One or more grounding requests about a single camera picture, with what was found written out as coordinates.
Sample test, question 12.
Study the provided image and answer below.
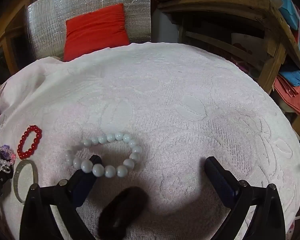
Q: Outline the wooden chair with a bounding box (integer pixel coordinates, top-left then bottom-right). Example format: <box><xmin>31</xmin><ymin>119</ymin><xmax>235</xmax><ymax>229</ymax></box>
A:
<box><xmin>0</xmin><ymin>0</ymin><xmax>53</xmax><ymax>85</ymax></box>

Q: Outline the brown hair scrunchie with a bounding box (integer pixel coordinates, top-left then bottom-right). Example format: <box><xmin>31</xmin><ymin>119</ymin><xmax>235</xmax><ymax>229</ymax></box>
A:
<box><xmin>97</xmin><ymin>187</ymin><xmax>148</xmax><ymax>240</ymax></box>

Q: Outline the pink purple bead bracelet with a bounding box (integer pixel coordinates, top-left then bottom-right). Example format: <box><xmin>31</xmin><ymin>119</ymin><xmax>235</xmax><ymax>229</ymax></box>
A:
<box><xmin>0</xmin><ymin>144</ymin><xmax>16</xmax><ymax>173</ymax></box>

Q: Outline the blue folded cloth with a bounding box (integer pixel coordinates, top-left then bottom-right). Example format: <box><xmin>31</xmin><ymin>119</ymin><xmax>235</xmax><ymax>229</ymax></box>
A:
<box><xmin>279</xmin><ymin>70</ymin><xmax>300</xmax><ymax>87</ymax></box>

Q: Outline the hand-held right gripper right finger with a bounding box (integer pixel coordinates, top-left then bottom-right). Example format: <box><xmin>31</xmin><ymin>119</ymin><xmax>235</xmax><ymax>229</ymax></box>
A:
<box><xmin>205</xmin><ymin>156</ymin><xmax>287</xmax><ymax>240</ymax></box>

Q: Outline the wooden shelf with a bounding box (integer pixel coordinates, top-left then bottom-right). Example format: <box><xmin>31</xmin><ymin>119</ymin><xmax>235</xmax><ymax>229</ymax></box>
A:
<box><xmin>157</xmin><ymin>0</ymin><xmax>300</xmax><ymax>94</ymax></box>

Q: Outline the red bead bracelet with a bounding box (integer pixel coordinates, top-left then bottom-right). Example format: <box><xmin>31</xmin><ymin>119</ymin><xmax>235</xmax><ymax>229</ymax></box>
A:
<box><xmin>17</xmin><ymin>125</ymin><xmax>43</xmax><ymax>160</ymax></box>

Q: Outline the silver foil mat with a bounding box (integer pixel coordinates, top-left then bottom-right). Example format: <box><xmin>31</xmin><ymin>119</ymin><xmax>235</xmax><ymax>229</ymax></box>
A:
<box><xmin>25</xmin><ymin>0</ymin><xmax>152</xmax><ymax>59</ymax></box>

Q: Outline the white bead bracelet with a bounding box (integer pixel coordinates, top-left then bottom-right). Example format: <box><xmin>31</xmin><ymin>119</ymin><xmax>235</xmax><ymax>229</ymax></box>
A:
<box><xmin>64</xmin><ymin>131</ymin><xmax>143</xmax><ymax>178</ymax></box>

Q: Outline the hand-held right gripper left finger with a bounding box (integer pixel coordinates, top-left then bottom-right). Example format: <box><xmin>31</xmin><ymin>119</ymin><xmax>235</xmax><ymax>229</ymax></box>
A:
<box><xmin>19</xmin><ymin>155</ymin><xmax>102</xmax><ymax>240</ymax></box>

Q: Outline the orange folded cloth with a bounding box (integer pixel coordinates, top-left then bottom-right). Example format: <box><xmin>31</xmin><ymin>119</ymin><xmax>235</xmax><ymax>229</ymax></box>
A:
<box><xmin>274</xmin><ymin>76</ymin><xmax>300</xmax><ymax>115</ymax></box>

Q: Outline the silver bangle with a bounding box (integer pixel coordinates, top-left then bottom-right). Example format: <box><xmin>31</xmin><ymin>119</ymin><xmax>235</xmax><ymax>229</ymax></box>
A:
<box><xmin>13</xmin><ymin>159</ymin><xmax>38</xmax><ymax>205</ymax></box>

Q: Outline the red cushion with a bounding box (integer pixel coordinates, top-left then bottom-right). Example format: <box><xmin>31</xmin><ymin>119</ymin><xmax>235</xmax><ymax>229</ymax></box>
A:
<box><xmin>63</xmin><ymin>4</ymin><xmax>130</xmax><ymax>62</ymax></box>

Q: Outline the white embossed towel blanket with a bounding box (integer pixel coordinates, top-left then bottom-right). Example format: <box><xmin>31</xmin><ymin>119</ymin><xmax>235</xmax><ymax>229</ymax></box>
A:
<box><xmin>0</xmin><ymin>42</ymin><xmax>300</xmax><ymax>240</ymax></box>

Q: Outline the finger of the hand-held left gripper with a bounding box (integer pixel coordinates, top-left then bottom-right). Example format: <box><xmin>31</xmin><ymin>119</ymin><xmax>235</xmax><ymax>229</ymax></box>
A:
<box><xmin>0</xmin><ymin>171</ymin><xmax>14</xmax><ymax>189</ymax></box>

